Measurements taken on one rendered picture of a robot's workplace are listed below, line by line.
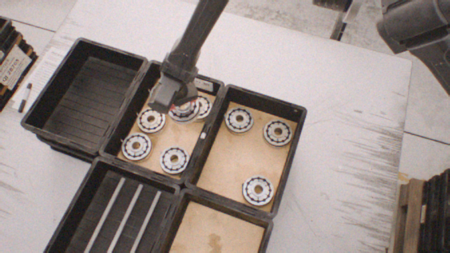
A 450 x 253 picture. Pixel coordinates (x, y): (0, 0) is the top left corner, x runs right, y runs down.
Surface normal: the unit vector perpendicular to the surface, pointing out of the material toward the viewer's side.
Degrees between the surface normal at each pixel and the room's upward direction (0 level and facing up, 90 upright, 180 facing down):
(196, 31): 86
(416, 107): 0
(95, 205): 0
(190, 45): 86
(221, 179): 0
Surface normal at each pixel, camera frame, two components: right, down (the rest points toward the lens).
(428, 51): -0.37, 0.82
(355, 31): 0.00, -0.42
